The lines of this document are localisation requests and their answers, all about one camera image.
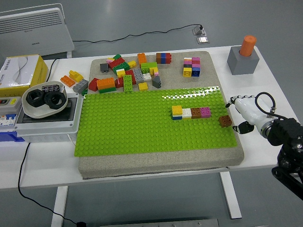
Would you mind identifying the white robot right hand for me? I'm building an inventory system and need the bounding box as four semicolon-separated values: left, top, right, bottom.
224;94;275;135

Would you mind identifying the long lime toy brick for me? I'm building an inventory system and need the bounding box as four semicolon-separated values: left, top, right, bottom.
141;61;158;70

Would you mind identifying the light grey toy brick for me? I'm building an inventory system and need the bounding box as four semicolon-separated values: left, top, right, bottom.
72;79;89;93
132;68;145;84

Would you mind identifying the green studded baseplate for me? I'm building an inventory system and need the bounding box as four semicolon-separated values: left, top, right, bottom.
73;85;238;157

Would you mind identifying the green flat toy plate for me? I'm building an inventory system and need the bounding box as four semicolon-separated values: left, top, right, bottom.
123;74;134;92

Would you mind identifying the long green toy brick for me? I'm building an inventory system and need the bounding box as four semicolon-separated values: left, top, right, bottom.
112;62;131;74

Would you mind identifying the long red toy brick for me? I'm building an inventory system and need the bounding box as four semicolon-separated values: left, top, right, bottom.
108;57;126;70

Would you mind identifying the long orange toy brick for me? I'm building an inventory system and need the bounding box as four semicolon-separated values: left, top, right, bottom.
96;77;116;90

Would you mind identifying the grey cube holder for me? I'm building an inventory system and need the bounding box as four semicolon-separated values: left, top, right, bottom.
226;46;260;76

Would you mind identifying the orange cylinder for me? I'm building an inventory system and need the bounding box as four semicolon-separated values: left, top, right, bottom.
240;35;257;57

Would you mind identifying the silver floor plate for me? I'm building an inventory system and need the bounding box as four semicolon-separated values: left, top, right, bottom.
196;35;211;45

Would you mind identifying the white table leg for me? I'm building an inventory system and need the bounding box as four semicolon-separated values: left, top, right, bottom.
219;172;242;220
51;185;69;227

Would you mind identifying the silver floor socket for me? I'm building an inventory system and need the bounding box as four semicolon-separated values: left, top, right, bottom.
192;25;208;36

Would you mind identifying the dark grey slope brick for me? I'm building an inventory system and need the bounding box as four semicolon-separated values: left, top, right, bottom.
152;75;162;89

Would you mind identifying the grey-brown foam mat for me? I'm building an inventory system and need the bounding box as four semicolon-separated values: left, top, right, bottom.
77;51;245;180

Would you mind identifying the grey metal plate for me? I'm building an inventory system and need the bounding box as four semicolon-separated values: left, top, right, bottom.
99;218;220;227

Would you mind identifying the red slope brick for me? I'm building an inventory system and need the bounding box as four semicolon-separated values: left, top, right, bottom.
88;78;100;92

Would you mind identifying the small black circuit board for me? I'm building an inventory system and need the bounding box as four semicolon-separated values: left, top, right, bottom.
42;84;60;93

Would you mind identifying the large black nut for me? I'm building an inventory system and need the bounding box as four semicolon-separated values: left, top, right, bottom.
44;91;66;110
25;89;46;108

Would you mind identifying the white bowl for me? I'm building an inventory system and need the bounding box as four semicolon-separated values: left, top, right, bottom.
21;80;69;119

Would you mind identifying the yellow tissue box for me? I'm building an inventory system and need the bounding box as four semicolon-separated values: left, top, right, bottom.
0;54;49;97

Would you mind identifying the white panel heater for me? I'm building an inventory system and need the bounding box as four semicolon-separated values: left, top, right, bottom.
0;3;75;59

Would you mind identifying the circuit breaker unit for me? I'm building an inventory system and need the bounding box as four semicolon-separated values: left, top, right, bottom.
0;96;23;127

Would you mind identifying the black floor cable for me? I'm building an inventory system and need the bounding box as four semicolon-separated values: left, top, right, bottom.
72;23;204;44

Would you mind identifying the grey electrical enclosure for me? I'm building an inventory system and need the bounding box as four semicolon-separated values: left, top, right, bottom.
14;93;84;143

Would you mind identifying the black power cord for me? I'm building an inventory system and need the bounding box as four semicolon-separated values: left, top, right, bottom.
18;58;87;227

